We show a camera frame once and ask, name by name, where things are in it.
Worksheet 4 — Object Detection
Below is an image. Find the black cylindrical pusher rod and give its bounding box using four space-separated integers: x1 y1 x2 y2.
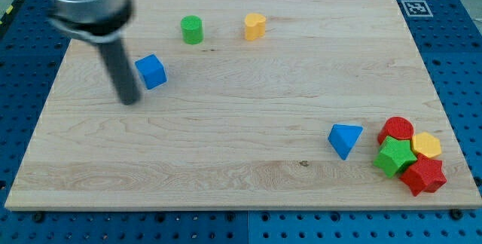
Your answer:
97 38 141 105

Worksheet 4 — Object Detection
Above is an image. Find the white fiducial marker tag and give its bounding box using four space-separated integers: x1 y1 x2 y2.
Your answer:
401 0 433 17

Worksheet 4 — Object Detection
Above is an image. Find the yellow heart block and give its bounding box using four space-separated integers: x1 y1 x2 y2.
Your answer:
244 13 267 41

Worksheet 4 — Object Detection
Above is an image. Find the red cylinder block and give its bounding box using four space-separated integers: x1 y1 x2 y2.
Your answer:
377 116 414 145

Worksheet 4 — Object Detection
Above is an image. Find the red star block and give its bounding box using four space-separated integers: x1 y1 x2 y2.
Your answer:
399 154 447 197

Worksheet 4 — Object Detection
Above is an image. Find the wooden board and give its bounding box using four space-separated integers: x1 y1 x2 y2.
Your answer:
5 0 481 212

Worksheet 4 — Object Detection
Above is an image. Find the yellow hexagon block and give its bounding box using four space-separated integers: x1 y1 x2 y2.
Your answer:
410 132 442 159

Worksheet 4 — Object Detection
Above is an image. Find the blue cube block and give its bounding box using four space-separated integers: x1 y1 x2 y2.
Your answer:
135 54 168 90

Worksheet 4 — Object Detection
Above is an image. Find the green star block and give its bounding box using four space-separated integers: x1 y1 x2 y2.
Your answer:
373 136 417 178

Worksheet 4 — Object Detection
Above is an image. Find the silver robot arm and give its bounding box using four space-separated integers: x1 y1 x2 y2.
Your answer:
47 0 133 44

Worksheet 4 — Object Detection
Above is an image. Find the green cylinder block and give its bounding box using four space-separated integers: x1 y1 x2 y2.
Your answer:
180 15 203 44

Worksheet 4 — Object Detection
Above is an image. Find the blue triangle block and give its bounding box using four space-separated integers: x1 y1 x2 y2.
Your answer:
328 124 363 160

